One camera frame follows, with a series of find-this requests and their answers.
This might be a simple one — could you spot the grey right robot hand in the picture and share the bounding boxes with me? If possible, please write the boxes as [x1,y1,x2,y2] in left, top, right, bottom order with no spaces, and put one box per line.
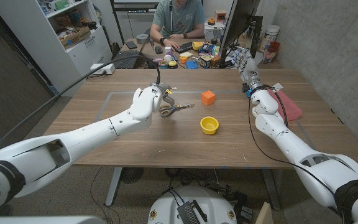
[231,46,264,92]

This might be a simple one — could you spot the grey yellow-handled scissors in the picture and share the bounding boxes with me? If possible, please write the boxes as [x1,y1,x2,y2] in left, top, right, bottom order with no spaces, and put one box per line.
[158,103,196,118]

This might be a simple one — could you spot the orange block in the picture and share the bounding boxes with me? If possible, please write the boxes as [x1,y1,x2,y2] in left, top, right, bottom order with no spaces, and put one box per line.
[201,90,216,106]

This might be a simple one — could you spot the light wooden block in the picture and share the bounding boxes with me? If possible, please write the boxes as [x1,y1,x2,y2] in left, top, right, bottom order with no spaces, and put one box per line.
[255,202,275,224]

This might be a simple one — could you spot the white canister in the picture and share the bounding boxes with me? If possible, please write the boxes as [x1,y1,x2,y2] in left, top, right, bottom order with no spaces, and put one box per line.
[259,24,281,53]

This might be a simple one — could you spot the black monitor on stand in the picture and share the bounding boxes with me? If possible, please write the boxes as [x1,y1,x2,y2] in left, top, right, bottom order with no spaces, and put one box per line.
[218,0,264,69]

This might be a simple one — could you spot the black keyboard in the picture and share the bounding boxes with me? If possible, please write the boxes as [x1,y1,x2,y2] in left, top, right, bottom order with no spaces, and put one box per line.
[174,41,195,54]

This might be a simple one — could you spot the person in green t-shirt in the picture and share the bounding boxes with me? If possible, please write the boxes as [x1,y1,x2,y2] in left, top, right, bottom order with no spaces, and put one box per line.
[149,0,206,50]

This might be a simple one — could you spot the black laptop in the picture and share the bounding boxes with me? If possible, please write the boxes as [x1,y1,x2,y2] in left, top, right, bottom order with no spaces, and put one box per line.
[111,40,147,70]

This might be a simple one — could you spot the grey table leg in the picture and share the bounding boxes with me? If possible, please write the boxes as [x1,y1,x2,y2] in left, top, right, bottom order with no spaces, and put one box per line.
[261,169,282,211]
[104,167,123,207]

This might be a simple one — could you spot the white power strip box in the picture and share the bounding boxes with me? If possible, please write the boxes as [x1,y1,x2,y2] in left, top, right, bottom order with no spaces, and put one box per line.
[89,63,116,75]

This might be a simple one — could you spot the black electronics box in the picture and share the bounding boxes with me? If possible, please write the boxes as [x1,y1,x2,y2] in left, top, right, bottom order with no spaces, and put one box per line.
[177,200,202,224]

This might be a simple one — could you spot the round black floor fan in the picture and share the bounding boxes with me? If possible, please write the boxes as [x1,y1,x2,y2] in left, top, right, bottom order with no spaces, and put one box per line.
[120,167,145,185]

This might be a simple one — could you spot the white robot torso base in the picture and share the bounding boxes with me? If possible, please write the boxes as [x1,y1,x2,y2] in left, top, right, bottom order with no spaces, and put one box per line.
[147,185,238,224]

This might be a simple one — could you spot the cardboard box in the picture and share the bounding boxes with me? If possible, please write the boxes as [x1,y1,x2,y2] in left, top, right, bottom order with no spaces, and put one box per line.
[59,26,92,50]

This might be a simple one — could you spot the white shelf cabinet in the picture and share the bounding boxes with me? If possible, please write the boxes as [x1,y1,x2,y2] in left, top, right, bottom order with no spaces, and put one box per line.
[0,0,113,97]

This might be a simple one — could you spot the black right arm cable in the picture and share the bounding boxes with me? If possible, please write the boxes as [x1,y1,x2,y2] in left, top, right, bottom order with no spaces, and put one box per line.
[247,84,345,224]

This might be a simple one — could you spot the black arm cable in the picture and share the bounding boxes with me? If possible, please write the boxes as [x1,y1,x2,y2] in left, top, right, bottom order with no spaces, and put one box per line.
[0,54,162,166]
[247,84,345,224]

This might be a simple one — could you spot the grey duct tape roll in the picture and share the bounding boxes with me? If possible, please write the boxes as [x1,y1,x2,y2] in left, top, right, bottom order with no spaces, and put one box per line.
[135,34,150,45]

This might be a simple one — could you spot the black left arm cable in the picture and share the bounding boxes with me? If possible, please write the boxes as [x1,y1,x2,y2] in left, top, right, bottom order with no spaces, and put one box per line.
[0,54,162,166]

